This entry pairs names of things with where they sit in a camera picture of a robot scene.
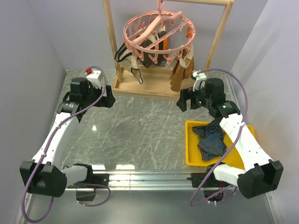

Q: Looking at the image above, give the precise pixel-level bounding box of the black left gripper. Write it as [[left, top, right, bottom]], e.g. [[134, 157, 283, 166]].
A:
[[83, 83, 115, 108]]

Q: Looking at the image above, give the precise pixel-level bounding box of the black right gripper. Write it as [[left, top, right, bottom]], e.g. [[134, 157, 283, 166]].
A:
[[176, 82, 212, 112]]

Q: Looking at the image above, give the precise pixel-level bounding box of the navy striped underwear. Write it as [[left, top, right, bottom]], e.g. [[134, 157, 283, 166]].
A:
[[192, 120, 227, 161]]

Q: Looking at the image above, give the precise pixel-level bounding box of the pink round clip hanger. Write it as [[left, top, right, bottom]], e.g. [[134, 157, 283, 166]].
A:
[[115, 0, 196, 66]]

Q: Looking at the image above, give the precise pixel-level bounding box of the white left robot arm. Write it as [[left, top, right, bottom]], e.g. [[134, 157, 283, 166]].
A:
[[20, 77, 115, 197]]

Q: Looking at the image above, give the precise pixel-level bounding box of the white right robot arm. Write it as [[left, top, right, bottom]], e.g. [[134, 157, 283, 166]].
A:
[[177, 73, 284, 199]]

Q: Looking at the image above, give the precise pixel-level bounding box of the wooden hanger rack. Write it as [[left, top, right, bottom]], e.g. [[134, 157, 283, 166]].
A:
[[101, 0, 235, 100]]

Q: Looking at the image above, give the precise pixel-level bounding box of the brown hanging garment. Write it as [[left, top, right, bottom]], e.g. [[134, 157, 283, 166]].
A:
[[170, 56, 194, 92]]

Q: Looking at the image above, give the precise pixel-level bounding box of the dark hanging garment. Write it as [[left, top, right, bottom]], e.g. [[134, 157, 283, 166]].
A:
[[141, 26, 168, 69]]

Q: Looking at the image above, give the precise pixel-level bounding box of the yellow plastic tray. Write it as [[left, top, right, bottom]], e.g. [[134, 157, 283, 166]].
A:
[[185, 120, 244, 169]]

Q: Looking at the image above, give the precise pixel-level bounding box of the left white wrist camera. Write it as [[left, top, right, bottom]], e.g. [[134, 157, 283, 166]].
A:
[[85, 68, 103, 89]]

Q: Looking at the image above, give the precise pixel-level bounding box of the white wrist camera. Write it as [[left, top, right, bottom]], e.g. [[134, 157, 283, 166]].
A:
[[85, 68, 103, 89], [191, 70, 206, 91]]

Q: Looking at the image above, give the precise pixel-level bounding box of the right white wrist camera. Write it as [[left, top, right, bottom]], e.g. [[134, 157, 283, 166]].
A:
[[191, 70, 206, 91]]

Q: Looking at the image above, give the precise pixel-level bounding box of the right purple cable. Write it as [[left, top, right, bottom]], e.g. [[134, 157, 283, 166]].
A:
[[189, 68, 249, 207]]

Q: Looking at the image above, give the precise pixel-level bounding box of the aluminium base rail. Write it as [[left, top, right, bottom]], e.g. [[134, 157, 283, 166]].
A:
[[65, 169, 239, 191]]

